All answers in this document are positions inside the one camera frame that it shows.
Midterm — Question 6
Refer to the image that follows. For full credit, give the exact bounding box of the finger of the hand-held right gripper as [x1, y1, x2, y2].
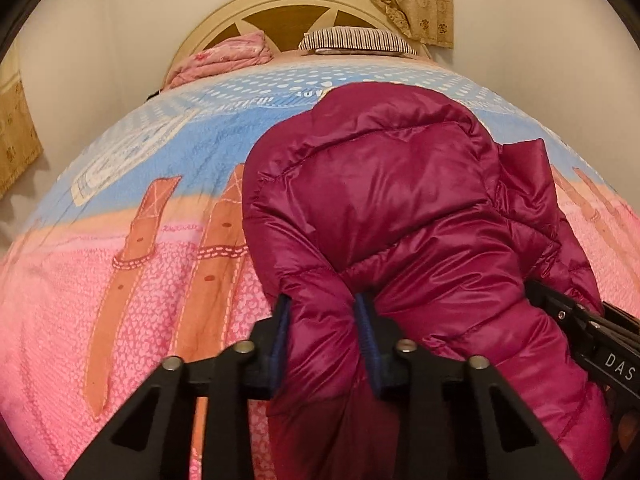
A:
[523, 279, 607, 356]

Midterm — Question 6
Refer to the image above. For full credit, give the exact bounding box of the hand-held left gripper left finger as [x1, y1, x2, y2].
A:
[65, 294, 293, 480]

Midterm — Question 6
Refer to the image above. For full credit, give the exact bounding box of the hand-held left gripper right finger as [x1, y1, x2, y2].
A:
[355, 293, 584, 480]

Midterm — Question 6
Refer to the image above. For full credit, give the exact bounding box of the magenta puffer jacket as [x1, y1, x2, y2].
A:
[241, 81, 614, 480]

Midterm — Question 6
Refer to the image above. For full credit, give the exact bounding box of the blue and pink printed blanket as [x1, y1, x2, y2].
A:
[0, 55, 640, 480]

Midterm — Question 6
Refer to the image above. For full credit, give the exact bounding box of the folded pink floral quilt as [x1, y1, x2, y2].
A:
[165, 31, 274, 89]

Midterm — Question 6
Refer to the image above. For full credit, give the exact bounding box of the striped pillow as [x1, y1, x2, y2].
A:
[299, 27, 419, 56]

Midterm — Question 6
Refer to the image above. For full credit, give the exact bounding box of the beige floral window curtain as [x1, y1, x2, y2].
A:
[239, 0, 456, 50]

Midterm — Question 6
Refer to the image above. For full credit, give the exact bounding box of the beige floral side curtain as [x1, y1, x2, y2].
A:
[0, 42, 45, 199]

